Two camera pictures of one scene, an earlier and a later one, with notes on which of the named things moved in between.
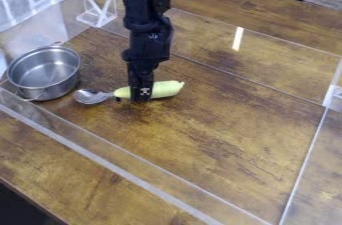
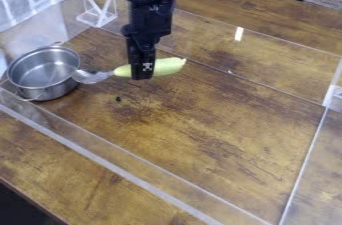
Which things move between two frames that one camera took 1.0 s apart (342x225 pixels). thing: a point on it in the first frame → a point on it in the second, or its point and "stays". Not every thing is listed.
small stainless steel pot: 44,72 stays
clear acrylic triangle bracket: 94,15 stays
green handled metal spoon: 91,96 → 163,67
